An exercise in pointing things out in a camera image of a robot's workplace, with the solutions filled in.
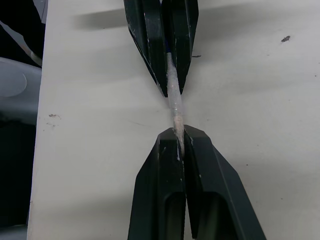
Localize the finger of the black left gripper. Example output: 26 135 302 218
161 0 200 95
123 0 169 99

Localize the silver robot torso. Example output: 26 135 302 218
0 56 43 123

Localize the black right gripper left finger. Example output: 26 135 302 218
127 127 188 240

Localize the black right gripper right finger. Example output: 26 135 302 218
183 124 267 240

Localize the lace with clear plastic tip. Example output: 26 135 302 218
165 51 187 161

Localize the grey cable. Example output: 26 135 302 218
0 20 43 67

